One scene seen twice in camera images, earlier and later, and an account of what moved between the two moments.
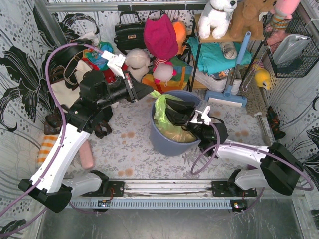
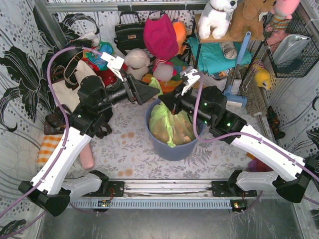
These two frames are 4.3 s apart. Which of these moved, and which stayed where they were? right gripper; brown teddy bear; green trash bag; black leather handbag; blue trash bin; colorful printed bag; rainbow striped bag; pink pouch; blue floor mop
Moved: green trash bag; blue trash bin; right gripper
Stayed: pink pouch; blue floor mop; rainbow striped bag; brown teddy bear; colorful printed bag; black leather handbag
